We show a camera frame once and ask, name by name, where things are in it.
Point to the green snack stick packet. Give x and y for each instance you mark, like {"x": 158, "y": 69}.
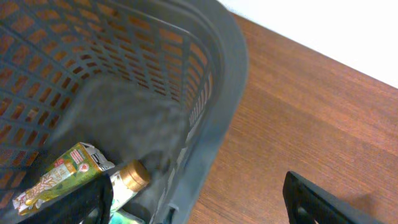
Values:
{"x": 75, "y": 167}

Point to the dark grey plastic basket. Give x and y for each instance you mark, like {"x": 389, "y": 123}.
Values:
{"x": 157, "y": 81}

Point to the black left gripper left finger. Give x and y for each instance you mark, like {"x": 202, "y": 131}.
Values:
{"x": 90, "y": 203}

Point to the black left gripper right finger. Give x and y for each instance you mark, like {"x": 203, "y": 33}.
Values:
{"x": 308, "y": 203}

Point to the white tube with gold cap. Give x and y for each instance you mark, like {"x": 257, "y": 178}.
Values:
{"x": 127, "y": 182}

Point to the teal tissue pack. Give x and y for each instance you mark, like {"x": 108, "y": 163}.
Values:
{"x": 122, "y": 217}

